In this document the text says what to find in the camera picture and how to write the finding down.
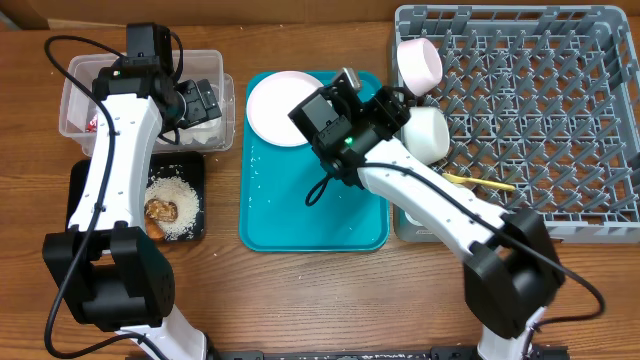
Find pink round plate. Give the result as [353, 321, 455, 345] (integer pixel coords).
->
[246, 71, 322, 147]

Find orange carrot piece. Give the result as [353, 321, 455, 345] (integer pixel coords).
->
[145, 219, 165, 241]

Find grey plastic dish rack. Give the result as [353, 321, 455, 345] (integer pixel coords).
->
[392, 5, 639, 244]

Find black rail at table edge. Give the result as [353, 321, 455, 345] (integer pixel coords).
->
[204, 343, 571, 360]

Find white rice pile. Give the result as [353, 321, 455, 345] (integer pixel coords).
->
[144, 165, 200, 242]

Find red snack wrapper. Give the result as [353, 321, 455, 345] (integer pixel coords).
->
[86, 115, 99, 133]

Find teal plastic tray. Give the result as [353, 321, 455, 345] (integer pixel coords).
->
[238, 70, 391, 254]

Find white paper napkin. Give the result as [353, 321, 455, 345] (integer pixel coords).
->
[178, 117, 227, 147]

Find white plastic cup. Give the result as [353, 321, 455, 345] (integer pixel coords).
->
[404, 212, 423, 226]

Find brown food scraps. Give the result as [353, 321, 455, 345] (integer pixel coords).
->
[145, 198, 178, 223]

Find clear plastic waste bin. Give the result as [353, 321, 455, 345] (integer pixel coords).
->
[58, 50, 235, 156]

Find black food waste tray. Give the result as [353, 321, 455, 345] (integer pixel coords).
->
[63, 150, 207, 244]

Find white bowl with food scraps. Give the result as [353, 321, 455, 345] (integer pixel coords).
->
[401, 107, 450, 165]

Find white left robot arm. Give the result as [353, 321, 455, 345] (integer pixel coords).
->
[42, 23, 221, 359]

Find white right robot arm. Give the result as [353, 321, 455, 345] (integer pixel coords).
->
[288, 85, 565, 359]

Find pink bowl with rice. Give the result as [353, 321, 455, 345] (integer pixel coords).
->
[396, 38, 443, 96]

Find yellow plastic spoon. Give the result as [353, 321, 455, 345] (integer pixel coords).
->
[441, 173, 516, 192]

